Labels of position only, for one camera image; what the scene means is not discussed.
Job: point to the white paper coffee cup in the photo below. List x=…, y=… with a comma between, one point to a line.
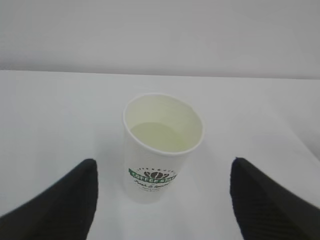
x=160, y=132

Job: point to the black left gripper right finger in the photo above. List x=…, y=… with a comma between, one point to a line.
x=264, y=210

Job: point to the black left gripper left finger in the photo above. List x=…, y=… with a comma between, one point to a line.
x=64, y=211

